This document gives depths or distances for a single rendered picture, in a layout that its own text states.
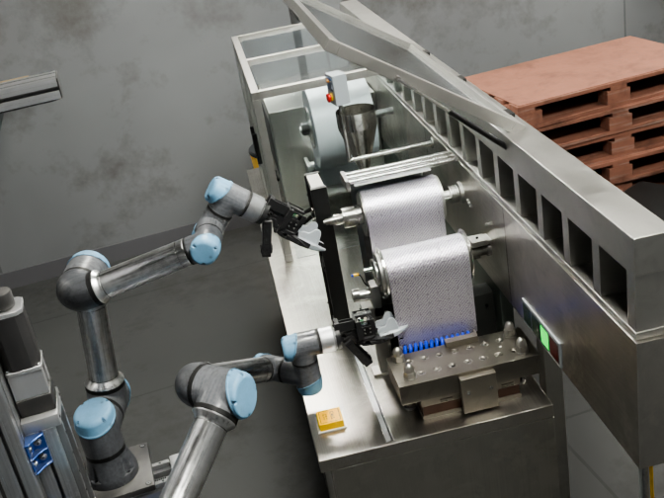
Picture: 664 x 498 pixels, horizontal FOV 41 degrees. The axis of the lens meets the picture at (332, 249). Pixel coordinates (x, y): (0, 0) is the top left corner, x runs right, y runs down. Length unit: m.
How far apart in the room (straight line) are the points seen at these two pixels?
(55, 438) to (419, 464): 0.96
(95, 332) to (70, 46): 3.55
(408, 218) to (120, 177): 3.71
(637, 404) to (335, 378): 1.15
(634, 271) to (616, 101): 3.65
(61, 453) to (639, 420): 1.35
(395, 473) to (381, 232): 0.71
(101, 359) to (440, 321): 0.98
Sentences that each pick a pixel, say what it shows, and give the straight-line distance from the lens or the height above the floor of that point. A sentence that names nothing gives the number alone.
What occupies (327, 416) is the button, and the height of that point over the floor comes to 0.92.
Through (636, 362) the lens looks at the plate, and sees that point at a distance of 1.80.
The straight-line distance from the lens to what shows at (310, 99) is 3.35.
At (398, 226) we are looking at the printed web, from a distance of 2.69.
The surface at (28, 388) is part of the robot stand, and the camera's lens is 2.27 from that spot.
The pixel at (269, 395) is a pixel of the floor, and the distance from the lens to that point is 4.39.
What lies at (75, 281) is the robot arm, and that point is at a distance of 2.43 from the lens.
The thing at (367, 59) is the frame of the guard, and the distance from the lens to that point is 2.13.
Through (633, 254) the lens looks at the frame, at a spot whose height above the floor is 1.62.
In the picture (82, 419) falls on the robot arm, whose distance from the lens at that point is 2.63.
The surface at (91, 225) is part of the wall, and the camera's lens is 6.26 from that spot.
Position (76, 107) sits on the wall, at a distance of 6.03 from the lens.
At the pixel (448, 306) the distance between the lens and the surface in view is 2.57.
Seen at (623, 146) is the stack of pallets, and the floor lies 0.51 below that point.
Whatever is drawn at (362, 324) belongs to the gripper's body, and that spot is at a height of 1.15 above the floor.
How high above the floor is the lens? 2.39
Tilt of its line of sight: 25 degrees down
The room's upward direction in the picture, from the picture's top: 10 degrees counter-clockwise
